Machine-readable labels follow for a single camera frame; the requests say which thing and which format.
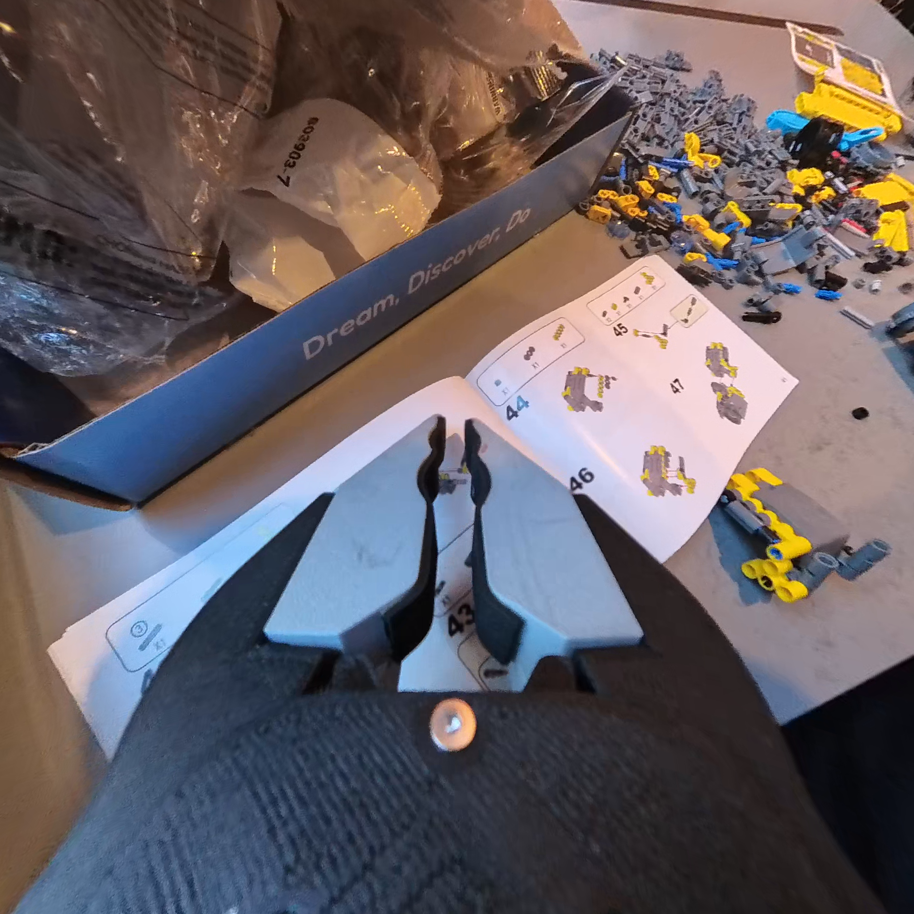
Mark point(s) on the person's dark top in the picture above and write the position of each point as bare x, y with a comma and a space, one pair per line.
871, 821

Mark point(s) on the white paper bag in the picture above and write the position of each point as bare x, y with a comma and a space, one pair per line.
343, 164

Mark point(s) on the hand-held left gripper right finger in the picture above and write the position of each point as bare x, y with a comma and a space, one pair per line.
550, 564

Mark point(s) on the clear plastic bag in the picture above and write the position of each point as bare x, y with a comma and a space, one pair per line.
107, 178

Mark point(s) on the white building instruction booklet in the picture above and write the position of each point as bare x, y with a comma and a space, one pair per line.
642, 443

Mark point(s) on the grey yellow brick subassembly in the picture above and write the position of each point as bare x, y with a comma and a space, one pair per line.
800, 514

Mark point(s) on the grey curved panel piece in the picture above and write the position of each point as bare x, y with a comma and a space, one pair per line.
800, 250

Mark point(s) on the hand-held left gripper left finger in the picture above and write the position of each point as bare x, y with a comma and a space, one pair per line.
357, 557

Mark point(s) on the light grey axle rod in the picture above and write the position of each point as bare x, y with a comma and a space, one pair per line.
857, 316

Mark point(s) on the yellow blue beam assembly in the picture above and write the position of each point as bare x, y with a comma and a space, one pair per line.
850, 107

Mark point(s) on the dark grey cardboard box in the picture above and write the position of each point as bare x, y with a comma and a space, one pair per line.
357, 328

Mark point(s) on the yellow black brick vehicle model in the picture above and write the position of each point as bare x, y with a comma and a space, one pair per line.
903, 325

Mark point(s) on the pile of building bricks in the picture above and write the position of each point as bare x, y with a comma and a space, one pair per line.
714, 143

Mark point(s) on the black angled connector piece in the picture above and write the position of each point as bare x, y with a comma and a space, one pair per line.
760, 315

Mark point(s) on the small sticker sheet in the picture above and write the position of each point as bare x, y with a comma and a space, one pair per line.
842, 64

